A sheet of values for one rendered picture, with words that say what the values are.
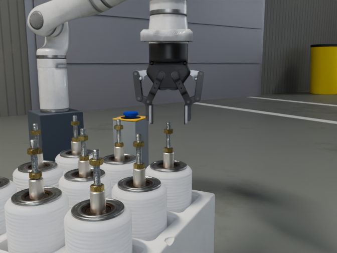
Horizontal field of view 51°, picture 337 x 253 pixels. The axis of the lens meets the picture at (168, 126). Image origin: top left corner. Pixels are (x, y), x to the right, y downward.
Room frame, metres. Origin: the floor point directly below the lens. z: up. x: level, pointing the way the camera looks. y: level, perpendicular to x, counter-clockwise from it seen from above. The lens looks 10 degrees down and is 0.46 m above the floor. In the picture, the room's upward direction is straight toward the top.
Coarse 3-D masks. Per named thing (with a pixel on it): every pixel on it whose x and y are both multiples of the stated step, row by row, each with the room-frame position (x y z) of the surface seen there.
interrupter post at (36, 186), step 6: (30, 180) 0.52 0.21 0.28; (36, 180) 0.52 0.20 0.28; (42, 180) 0.52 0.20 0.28; (30, 186) 0.52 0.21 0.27; (36, 186) 0.51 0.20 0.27; (42, 186) 0.52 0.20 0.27; (30, 192) 0.52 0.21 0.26; (36, 192) 0.51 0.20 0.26; (42, 192) 0.52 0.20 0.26; (30, 198) 0.52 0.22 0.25; (36, 198) 0.51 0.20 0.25
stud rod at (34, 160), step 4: (32, 140) 0.52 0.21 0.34; (36, 140) 0.53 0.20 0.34; (32, 144) 0.52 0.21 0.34; (36, 144) 0.52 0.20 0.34; (32, 148) 0.52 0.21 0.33; (36, 148) 0.52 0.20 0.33; (32, 156) 0.52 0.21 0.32; (36, 156) 0.52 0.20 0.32; (32, 160) 0.52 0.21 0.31; (36, 160) 0.52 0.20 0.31; (32, 164) 0.52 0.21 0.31; (36, 164) 0.52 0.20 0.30; (32, 168) 0.52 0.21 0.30; (36, 168) 0.52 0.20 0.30; (32, 172) 0.52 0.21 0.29; (36, 172) 0.52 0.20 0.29
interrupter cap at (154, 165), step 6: (156, 162) 0.71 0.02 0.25; (162, 162) 0.71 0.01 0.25; (174, 162) 0.71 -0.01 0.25; (180, 162) 0.71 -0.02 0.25; (150, 168) 0.68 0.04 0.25; (156, 168) 0.67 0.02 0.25; (162, 168) 0.66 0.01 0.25; (168, 168) 0.68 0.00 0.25; (174, 168) 0.66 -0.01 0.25; (180, 168) 0.67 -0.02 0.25; (186, 168) 0.68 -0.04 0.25
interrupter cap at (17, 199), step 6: (48, 186) 0.56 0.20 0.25; (18, 192) 0.53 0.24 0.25; (24, 192) 0.54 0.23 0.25; (48, 192) 0.54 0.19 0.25; (54, 192) 0.54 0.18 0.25; (60, 192) 0.53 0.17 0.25; (12, 198) 0.51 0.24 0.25; (18, 198) 0.51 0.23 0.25; (24, 198) 0.51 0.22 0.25; (42, 198) 0.52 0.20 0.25; (48, 198) 0.51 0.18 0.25; (54, 198) 0.51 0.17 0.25; (18, 204) 0.49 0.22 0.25; (24, 204) 0.49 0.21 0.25; (30, 204) 0.49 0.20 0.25; (36, 204) 0.49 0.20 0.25; (42, 204) 0.49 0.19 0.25
